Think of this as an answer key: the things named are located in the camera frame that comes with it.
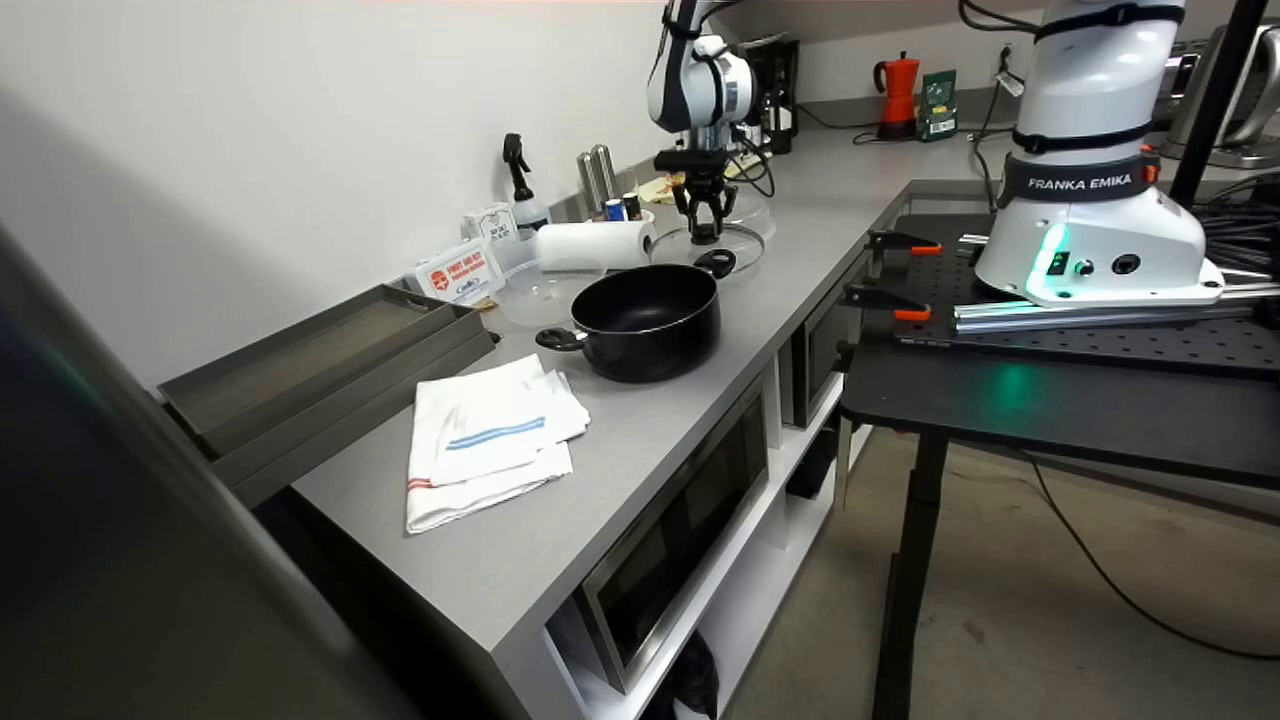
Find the left steel shaker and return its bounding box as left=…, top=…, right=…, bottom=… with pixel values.
left=576, top=152, right=599, bottom=219

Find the red white card box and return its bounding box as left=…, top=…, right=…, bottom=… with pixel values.
left=413, top=240, right=506, bottom=307

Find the black refrigerator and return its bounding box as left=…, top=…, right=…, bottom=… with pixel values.
left=0, top=223, right=433, bottom=720

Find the green box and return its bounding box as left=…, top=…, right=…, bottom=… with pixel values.
left=915, top=73, right=962, bottom=141

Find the black cooking pot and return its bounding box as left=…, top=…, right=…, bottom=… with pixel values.
left=537, top=265, right=721, bottom=382

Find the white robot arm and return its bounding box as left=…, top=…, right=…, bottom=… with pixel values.
left=649, top=0, right=1277, bottom=331

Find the black perforated robot table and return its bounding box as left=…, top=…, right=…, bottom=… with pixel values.
left=837, top=177, right=1280, bottom=720

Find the steel shaker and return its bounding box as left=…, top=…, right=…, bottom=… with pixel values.
left=592, top=145, right=623, bottom=199
left=576, top=152, right=599, bottom=219

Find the dark grey tray box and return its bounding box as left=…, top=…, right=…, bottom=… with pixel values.
left=159, top=284, right=495, bottom=508

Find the built-in microwave oven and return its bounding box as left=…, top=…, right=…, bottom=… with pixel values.
left=576, top=390, right=770, bottom=688

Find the white small carton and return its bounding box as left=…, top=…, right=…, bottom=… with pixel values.
left=462, top=202, right=528, bottom=268

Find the white paper towel roll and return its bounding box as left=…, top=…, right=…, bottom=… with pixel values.
left=531, top=219, right=649, bottom=272

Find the right steel shaker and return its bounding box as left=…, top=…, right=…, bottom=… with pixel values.
left=592, top=145, right=623, bottom=199

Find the white spray bottle black trigger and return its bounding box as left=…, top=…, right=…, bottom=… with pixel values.
left=499, top=131, right=547, bottom=235

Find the upper orange black clamp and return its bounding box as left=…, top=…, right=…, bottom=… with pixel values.
left=871, top=230, right=946, bottom=261

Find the red moka pot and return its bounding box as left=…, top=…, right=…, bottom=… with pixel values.
left=871, top=50, right=921, bottom=141

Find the orange black clamp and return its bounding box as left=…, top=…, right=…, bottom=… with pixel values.
left=871, top=230, right=946, bottom=261
left=843, top=284, right=931, bottom=324

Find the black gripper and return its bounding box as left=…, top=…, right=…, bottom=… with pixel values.
left=651, top=146, right=736, bottom=244

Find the lower orange black clamp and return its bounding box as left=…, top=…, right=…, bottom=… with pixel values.
left=843, top=284, right=931, bottom=324

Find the glass lid black knob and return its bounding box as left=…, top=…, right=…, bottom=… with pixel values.
left=655, top=219, right=770, bottom=280

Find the blue white small jar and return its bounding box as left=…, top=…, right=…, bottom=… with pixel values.
left=603, top=199, right=627, bottom=219

